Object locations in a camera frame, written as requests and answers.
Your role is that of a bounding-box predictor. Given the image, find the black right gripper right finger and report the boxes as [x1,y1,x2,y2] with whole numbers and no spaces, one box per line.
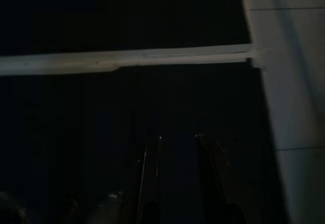
[194,133,255,224]

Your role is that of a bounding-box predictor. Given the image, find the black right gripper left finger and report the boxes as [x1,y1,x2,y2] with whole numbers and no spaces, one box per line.
[136,135,164,224]

